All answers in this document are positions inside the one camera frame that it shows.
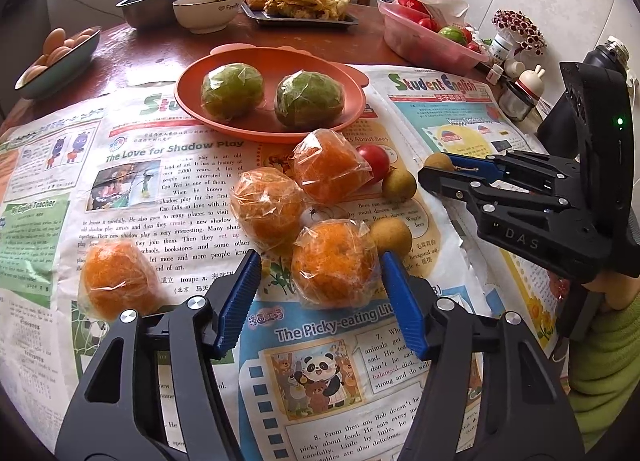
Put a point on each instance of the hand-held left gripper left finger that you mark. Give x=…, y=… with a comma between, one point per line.
x=240, y=301

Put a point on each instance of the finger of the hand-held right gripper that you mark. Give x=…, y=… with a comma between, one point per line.
x=470, y=167
x=440, y=183

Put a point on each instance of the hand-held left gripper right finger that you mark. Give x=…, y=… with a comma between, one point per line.
x=400, y=301

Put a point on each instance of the brown longan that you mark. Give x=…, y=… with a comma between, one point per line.
x=399, y=185
x=391, y=237
x=437, y=161

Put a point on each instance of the red tomato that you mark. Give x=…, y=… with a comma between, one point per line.
x=375, y=162

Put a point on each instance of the plastic-wrapped orange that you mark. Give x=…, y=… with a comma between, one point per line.
x=267, y=206
x=332, y=263
x=327, y=168
x=117, y=278

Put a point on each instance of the orange plate with ears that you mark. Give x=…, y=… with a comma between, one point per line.
x=305, y=61

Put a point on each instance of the person's right forearm green sleeve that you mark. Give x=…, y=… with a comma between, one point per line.
x=610, y=371

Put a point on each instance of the person's right hand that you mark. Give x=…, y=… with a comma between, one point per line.
x=607, y=287

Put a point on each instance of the newspaper with colourful headline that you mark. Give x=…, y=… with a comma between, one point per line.
x=435, y=106

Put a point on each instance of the glass jar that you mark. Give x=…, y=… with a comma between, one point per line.
x=515, y=101

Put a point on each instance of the small white bottle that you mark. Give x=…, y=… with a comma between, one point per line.
x=495, y=75

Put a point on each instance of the white rabbit-shaped bottle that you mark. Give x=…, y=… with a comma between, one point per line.
x=531, y=83

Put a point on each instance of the white medicine bottle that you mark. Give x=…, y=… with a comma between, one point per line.
x=501, y=48

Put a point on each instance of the pink plastic basin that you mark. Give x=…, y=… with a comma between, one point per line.
x=425, y=48

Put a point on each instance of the green tomato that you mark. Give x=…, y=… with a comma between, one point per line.
x=451, y=34

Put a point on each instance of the newspaper with cartoon panda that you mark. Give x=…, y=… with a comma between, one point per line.
x=150, y=191

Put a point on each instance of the red and white artificial flowers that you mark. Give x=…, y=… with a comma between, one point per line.
x=520, y=31

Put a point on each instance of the wrapped green citrus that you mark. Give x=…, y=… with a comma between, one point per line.
x=309, y=100
x=232, y=91

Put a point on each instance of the red and white bag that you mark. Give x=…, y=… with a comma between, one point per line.
x=440, y=6

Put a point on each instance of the metal baking tray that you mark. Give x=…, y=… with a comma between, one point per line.
x=300, y=22

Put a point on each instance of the white ceramic bowl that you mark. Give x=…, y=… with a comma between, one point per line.
x=207, y=13

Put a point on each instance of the teal enamel bowl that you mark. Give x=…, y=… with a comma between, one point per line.
x=65, y=71

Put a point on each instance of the stainless steel bowl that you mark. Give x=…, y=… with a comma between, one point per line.
x=150, y=3

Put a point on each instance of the pile of brown eggs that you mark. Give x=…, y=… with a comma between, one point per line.
x=55, y=48

